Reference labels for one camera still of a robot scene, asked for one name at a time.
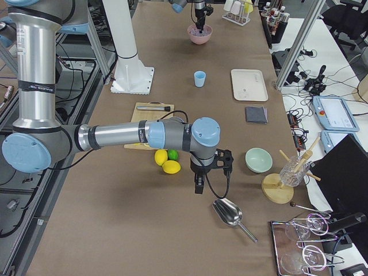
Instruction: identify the yellow lemon far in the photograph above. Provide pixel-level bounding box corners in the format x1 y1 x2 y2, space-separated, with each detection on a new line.
154 149 168 166

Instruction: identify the blue teach pendant far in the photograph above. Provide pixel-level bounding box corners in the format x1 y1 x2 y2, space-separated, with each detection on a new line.
312 96 359 132

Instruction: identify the steel ice scoop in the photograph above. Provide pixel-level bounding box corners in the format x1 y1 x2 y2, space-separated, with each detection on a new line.
212 198 258 243

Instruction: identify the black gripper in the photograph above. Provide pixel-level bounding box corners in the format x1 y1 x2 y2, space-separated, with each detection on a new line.
195 7 213 29
190 152 218 194

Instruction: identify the yellow lemon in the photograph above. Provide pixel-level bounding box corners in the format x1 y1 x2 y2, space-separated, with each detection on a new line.
162 160 181 174
154 149 168 166

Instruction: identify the bamboo cutting board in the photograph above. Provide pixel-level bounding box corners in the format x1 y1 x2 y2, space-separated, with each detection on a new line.
124 102 175 151

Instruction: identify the mint green bowl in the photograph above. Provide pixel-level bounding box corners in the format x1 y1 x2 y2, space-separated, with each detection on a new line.
245 148 273 173

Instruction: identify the clear ice cubes pile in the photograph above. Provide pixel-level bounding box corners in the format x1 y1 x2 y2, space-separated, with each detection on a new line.
189 28 212 37

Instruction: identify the pink bowl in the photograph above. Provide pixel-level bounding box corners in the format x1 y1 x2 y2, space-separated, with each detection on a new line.
187 24 212 45

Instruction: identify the wooden cup tree stand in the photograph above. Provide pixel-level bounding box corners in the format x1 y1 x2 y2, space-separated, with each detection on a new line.
262 137 321 204

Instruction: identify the steel muddler black tip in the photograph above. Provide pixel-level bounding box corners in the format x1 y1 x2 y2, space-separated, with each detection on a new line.
136 106 171 112

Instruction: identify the blue teach pendant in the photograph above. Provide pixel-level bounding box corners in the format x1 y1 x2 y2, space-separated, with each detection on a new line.
312 96 359 132
320 130 360 154

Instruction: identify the yellow lemon near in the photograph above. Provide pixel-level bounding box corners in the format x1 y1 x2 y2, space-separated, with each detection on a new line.
162 160 181 174

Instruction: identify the white wire cup rack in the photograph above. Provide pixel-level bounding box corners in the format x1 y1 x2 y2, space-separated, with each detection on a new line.
222 0 254 26

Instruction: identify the grey folded cloth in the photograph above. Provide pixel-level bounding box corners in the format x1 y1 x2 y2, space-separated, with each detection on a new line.
245 106 268 124

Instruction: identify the light blue cup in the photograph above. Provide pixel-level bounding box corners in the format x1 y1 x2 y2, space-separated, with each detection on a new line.
194 71 206 87

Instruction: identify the blue teach pendant near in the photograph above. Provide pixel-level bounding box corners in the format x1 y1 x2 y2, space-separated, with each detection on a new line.
320 130 360 154

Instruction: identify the wine glass rack tray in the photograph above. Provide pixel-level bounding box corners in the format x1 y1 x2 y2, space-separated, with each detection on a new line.
269 212 368 276

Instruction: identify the clear textured glass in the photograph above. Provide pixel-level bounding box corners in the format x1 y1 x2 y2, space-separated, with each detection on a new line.
279 156 310 187

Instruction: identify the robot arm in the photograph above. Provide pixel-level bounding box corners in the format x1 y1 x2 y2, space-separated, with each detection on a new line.
169 0 213 32
2 1 221 194

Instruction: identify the green lime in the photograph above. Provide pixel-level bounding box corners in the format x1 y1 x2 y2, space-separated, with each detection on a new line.
167 149 179 161

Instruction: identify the cream rabbit tray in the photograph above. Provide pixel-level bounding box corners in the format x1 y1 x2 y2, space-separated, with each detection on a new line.
231 69 268 102

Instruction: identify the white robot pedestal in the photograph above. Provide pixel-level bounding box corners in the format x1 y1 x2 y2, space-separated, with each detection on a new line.
103 0 154 95

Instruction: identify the aluminium frame post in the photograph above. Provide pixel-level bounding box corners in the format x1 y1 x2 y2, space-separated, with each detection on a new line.
275 0 326 91

